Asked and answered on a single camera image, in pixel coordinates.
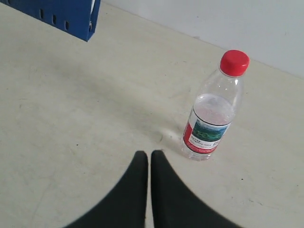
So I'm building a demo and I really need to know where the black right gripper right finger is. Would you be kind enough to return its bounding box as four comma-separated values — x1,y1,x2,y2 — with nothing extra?
151,150,240,228

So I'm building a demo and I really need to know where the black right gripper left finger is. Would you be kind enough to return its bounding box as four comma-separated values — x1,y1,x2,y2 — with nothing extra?
67,151,148,228

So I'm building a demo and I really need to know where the clear plastic water bottle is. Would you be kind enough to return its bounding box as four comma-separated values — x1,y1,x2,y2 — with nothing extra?
181,50,250,161

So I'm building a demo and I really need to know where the blue ring binder notebook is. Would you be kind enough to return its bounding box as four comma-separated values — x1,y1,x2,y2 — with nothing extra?
0,0,101,41

